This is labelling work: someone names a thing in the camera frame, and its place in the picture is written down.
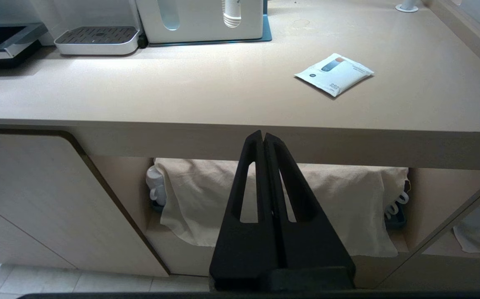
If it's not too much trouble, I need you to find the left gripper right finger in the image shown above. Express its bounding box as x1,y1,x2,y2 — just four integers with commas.
263,132,356,290

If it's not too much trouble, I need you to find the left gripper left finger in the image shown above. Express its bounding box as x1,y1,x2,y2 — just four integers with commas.
209,130,287,291

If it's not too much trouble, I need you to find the cabinet door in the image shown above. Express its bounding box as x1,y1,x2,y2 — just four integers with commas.
0,129,171,277

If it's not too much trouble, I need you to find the white cup dispenser box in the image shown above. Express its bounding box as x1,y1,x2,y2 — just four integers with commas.
135,0,264,44

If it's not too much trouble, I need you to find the beige cloth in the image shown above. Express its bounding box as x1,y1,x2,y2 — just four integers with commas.
154,158,409,258

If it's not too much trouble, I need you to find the white packet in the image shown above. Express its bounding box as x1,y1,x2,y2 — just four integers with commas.
294,53,375,98

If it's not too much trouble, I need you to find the stack of paper cups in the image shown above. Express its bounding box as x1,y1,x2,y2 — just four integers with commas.
222,0,241,28

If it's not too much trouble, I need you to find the white drip tray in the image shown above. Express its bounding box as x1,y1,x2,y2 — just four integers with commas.
54,26,141,56

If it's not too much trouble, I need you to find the white round fixture base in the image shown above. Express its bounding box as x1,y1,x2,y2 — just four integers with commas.
395,0,419,13

